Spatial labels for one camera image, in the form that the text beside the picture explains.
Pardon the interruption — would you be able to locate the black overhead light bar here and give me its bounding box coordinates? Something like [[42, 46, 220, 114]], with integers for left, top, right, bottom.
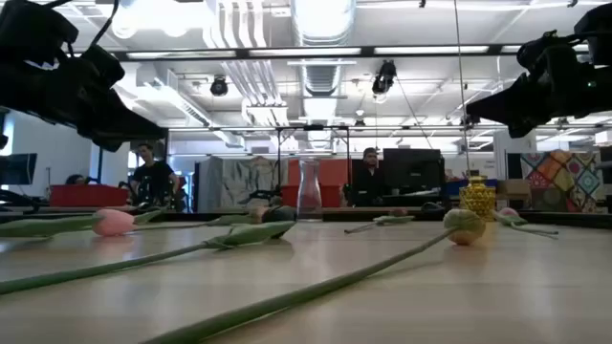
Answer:
[[114, 44, 590, 62]]

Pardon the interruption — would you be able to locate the black table edge rail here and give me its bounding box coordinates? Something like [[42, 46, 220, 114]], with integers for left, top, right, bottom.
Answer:
[[0, 205, 612, 229]]

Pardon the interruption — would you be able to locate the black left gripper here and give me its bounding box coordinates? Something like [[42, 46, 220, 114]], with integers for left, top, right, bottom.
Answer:
[[0, 44, 169, 154]]

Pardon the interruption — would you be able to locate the yellow glass vase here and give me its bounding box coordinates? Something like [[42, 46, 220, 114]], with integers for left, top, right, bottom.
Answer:
[[458, 175, 497, 223]]

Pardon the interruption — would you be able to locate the silver ventilation duct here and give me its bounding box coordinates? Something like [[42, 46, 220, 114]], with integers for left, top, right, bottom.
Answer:
[[290, 0, 358, 97]]

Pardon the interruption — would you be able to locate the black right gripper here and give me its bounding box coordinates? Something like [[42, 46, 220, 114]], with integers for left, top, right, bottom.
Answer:
[[466, 29, 600, 140]]

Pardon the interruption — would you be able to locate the pink artificial tulip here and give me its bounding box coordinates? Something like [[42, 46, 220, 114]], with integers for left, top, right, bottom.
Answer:
[[0, 207, 166, 239], [141, 207, 488, 344], [492, 206, 559, 240]]

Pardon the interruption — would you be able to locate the brown cardboard box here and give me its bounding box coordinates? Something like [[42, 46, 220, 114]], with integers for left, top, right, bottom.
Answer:
[[495, 179, 532, 201]]

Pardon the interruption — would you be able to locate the colourful patchwork quilt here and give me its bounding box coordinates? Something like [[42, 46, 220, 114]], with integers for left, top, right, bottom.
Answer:
[[519, 150, 607, 214]]

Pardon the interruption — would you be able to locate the orange partition panel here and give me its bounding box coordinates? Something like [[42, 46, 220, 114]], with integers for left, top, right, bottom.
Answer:
[[286, 159, 353, 207]]

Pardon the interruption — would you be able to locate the grey patterned sheet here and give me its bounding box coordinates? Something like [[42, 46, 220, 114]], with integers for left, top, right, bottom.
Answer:
[[197, 156, 289, 212]]

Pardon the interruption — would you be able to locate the black background rig frame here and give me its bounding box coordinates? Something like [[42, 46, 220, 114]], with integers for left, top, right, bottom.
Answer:
[[98, 124, 353, 211]]

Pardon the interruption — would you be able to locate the clear glass vase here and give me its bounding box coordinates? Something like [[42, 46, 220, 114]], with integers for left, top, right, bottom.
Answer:
[[296, 159, 323, 222]]

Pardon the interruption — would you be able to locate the black computer monitor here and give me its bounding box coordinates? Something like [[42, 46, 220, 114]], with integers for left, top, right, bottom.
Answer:
[[382, 147, 446, 191], [0, 152, 38, 186]]

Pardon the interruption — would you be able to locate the black ceiling camera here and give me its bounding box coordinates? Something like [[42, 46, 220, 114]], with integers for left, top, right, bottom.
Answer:
[[371, 59, 398, 97], [209, 75, 230, 97]]

